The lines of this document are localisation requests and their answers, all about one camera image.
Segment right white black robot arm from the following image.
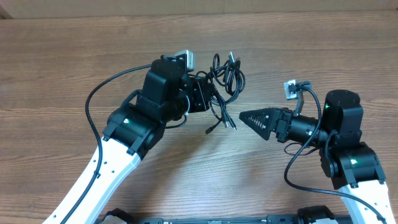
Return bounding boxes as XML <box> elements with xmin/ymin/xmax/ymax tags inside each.
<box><xmin>239</xmin><ymin>86</ymin><xmax>395</xmax><ymax>223</ymax></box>

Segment black usb cables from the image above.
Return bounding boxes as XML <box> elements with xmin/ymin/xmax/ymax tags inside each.
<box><xmin>188</xmin><ymin>51</ymin><xmax>246</xmax><ymax>135</ymax></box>

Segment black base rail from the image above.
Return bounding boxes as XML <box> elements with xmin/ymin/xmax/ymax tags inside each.
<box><xmin>95</xmin><ymin>205</ymin><xmax>353</xmax><ymax>224</ymax></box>

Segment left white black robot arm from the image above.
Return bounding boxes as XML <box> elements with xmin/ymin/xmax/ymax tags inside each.
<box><xmin>45</xmin><ymin>52</ymin><xmax>209</xmax><ymax>223</ymax></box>

